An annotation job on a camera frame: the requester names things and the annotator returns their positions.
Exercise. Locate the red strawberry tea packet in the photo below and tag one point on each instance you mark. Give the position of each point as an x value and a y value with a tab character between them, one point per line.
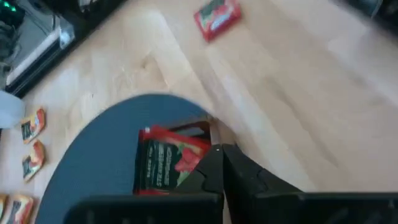
217	20
161	165

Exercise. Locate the green plant in white pot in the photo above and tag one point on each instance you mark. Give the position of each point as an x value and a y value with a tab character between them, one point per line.
11	109

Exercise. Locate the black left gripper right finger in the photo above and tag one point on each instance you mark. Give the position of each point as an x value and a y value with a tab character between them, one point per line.
280	205

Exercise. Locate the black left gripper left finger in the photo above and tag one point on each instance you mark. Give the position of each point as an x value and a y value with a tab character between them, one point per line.
186	205

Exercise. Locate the round dark blue woven placemat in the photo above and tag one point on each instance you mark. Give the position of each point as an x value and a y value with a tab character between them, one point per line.
102	149

